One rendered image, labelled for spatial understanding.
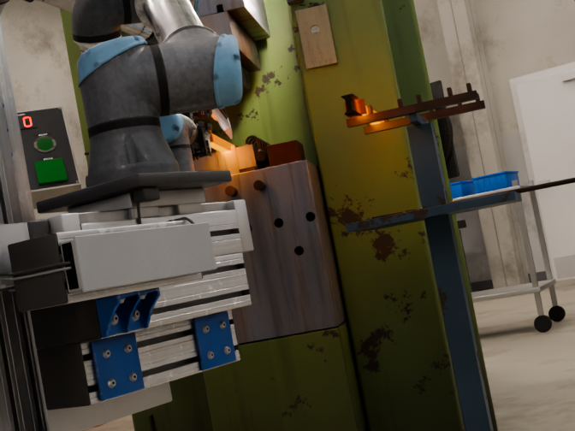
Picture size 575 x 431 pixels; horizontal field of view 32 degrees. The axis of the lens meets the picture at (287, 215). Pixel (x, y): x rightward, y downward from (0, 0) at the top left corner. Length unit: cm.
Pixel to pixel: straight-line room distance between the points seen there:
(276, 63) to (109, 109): 170
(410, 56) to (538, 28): 760
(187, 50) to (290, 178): 107
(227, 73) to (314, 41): 127
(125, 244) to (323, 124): 160
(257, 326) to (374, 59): 82
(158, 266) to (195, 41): 44
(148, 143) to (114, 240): 32
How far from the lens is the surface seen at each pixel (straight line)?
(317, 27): 287
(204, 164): 274
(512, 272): 1065
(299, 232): 263
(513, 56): 1092
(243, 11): 283
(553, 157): 1068
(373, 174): 281
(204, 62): 160
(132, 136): 157
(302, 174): 263
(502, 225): 1065
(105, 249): 128
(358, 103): 235
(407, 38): 331
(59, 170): 270
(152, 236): 134
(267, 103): 322
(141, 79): 159
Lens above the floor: 64
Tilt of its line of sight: 3 degrees up
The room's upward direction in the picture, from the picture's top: 11 degrees counter-clockwise
